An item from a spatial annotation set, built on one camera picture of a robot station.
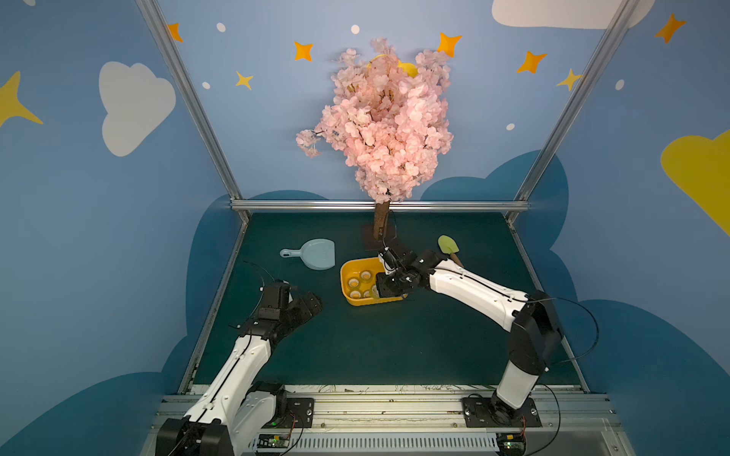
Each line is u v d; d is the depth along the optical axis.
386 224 1.08
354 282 0.99
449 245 1.12
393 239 1.11
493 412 0.66
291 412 0.74
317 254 1.10
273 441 0.72
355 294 0.96
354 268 1.01
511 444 0.73
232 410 0.45
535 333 0.46
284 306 0.68
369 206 1.04
